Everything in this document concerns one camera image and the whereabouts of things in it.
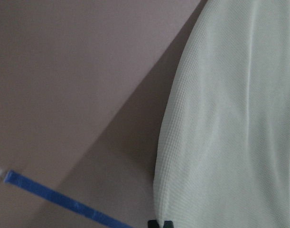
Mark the olive green long-sleeve shirt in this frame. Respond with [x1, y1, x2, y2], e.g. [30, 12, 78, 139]
[153, 0, 290, 228]

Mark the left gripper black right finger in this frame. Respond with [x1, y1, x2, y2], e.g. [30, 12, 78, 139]
[163, 221, 172, 228]

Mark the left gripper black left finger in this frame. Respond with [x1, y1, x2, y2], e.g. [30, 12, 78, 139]
[148, 220, 160, 228]

